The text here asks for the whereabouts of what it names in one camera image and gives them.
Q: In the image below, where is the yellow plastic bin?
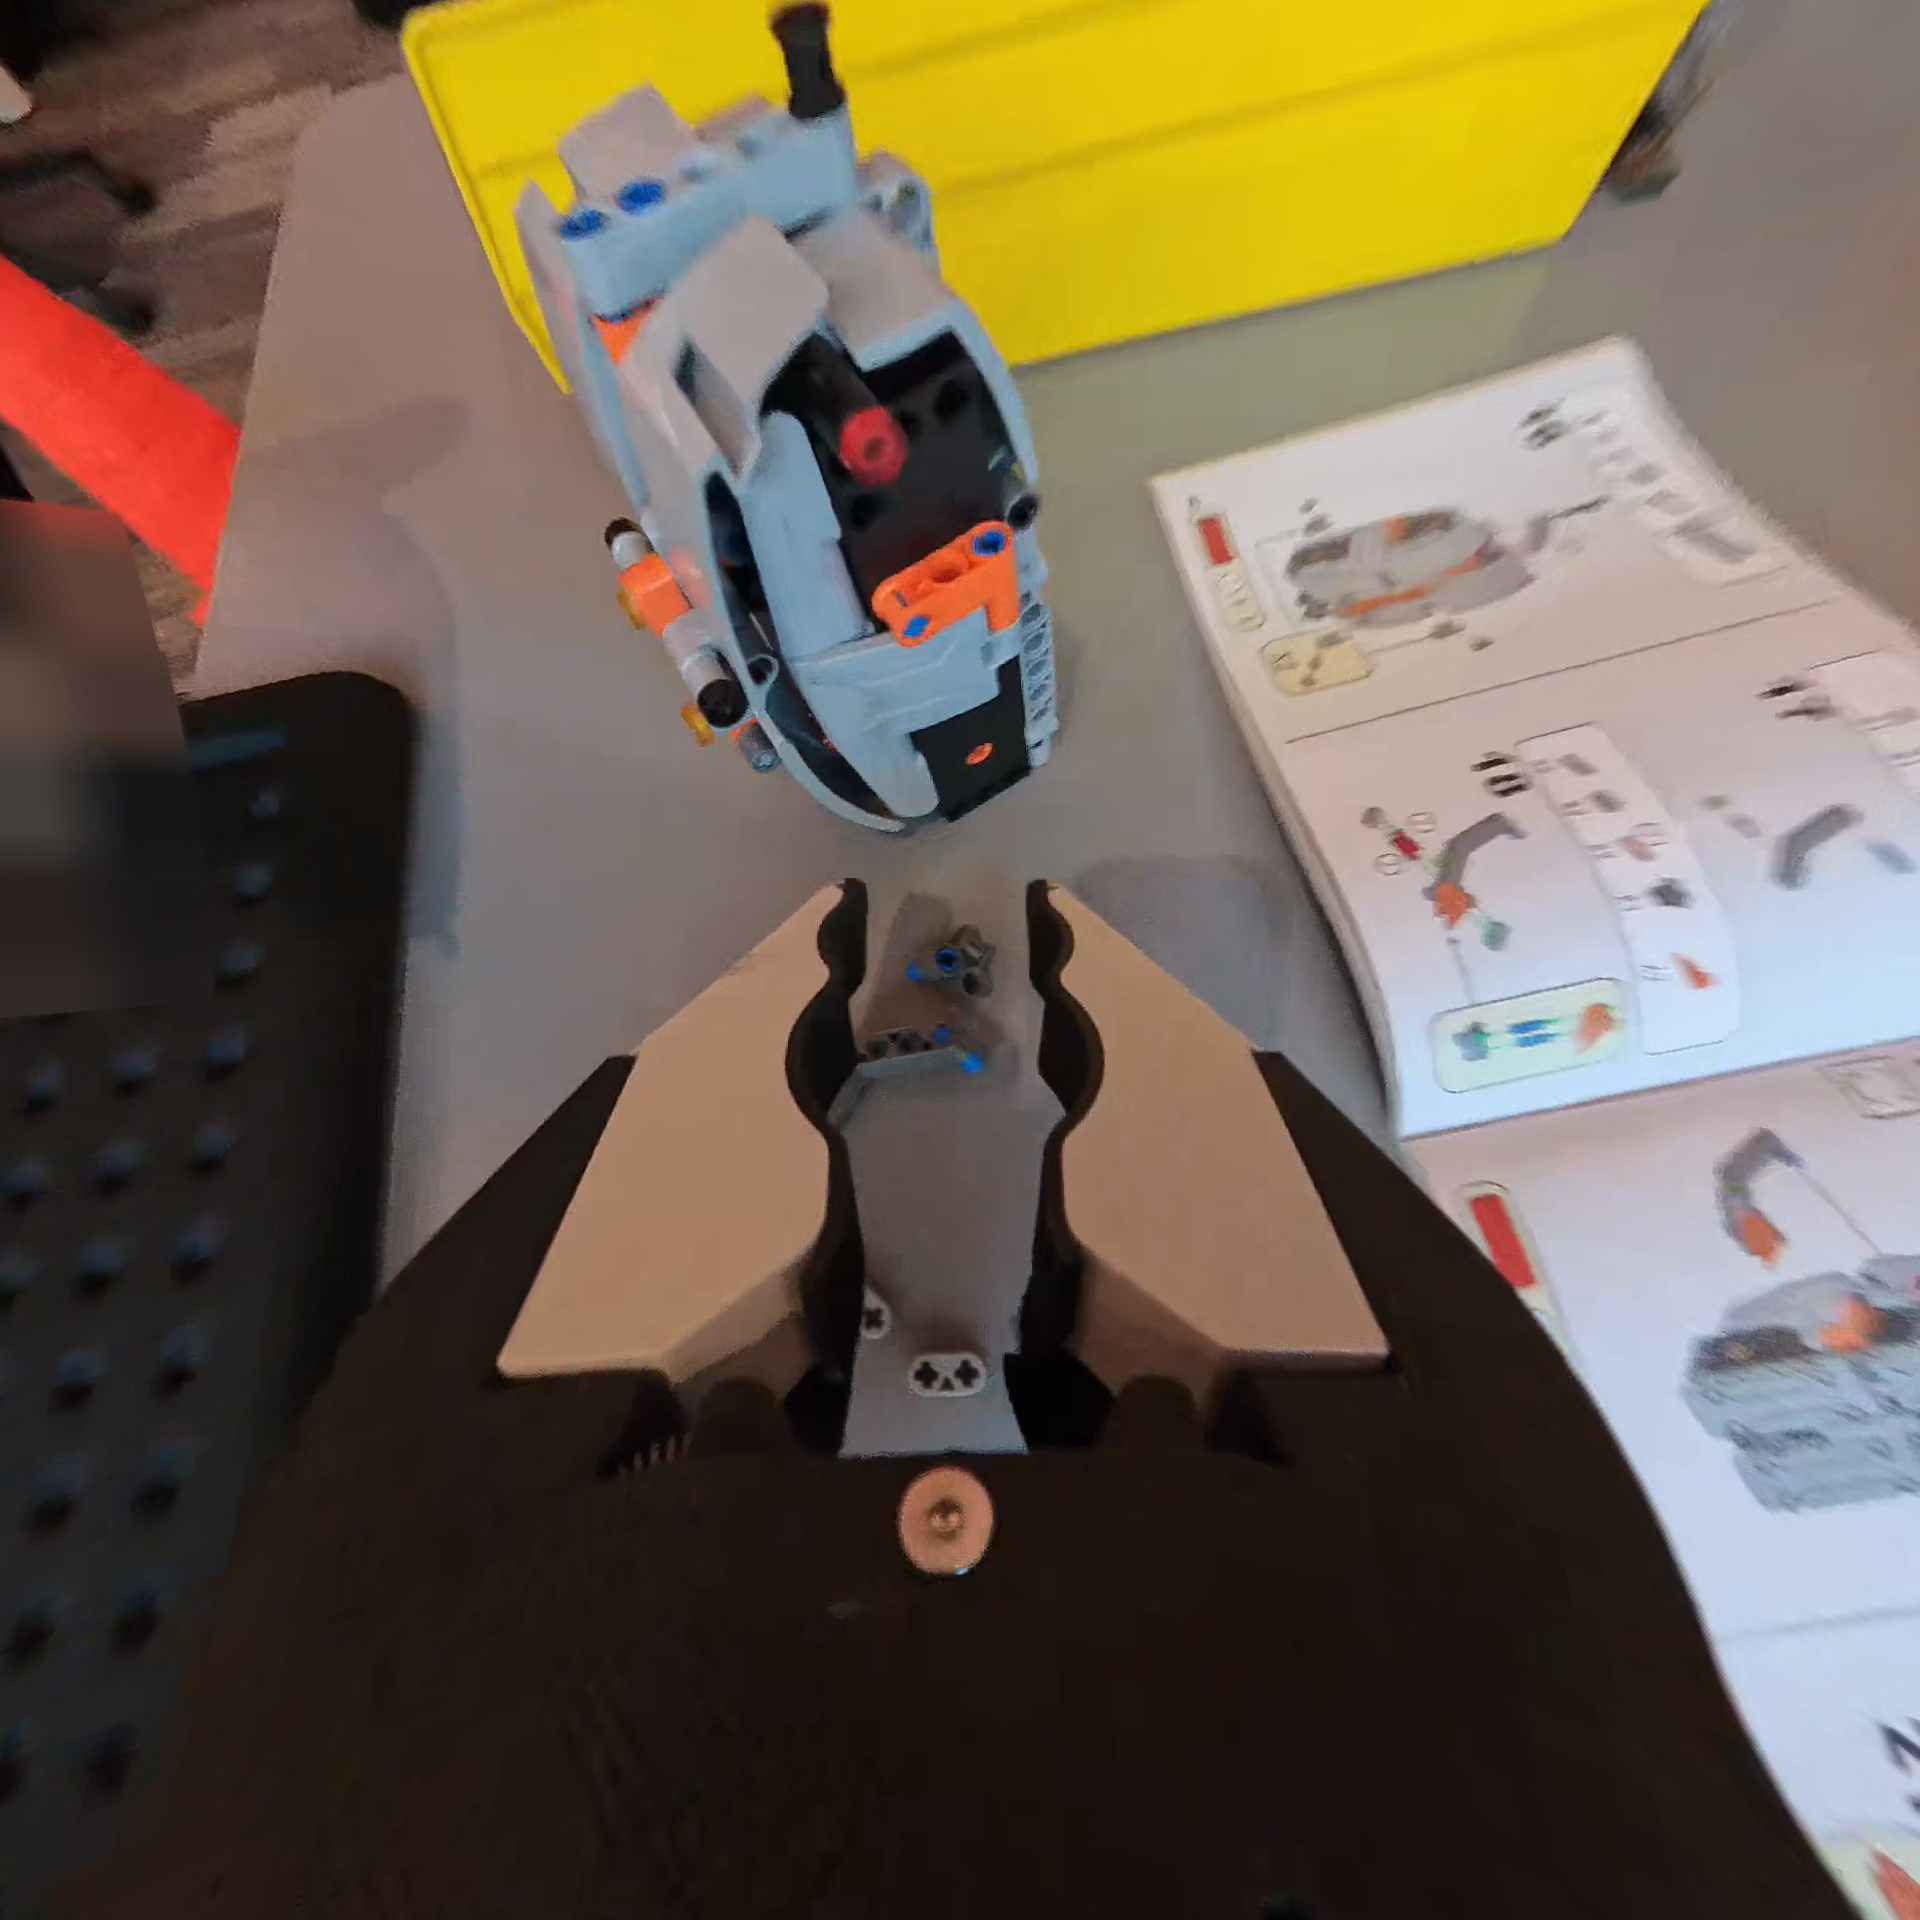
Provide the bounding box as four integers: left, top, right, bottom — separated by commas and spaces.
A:
401, 0, 1715, 395

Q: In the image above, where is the grey orange brick robot model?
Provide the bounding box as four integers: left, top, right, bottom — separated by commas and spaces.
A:
515, 0, 1073, 838

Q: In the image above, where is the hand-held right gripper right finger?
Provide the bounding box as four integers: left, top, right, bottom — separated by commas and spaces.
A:
1025, 881, 1392, 1419

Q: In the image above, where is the black perforated chair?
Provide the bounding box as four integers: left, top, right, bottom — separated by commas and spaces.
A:
0, 670, 419, 1863

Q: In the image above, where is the dark grey tube connector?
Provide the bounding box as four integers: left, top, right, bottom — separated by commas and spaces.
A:
903, 926, 1002, 1001

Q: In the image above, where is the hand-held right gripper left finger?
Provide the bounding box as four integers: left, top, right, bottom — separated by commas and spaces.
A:
496, 881, 873, 1419

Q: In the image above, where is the orange reflective strip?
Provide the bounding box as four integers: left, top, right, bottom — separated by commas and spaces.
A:
0, 257, 244, 591

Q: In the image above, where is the open white instruction booklet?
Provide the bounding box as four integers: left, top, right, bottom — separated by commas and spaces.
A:
1147, 336, 1920, 1920

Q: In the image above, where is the grey desk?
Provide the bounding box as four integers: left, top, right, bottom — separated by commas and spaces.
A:
182, 0, 1920, 1465

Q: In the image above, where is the grey angled beam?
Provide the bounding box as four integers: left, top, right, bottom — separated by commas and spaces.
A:
827, 1024, 993, 1134

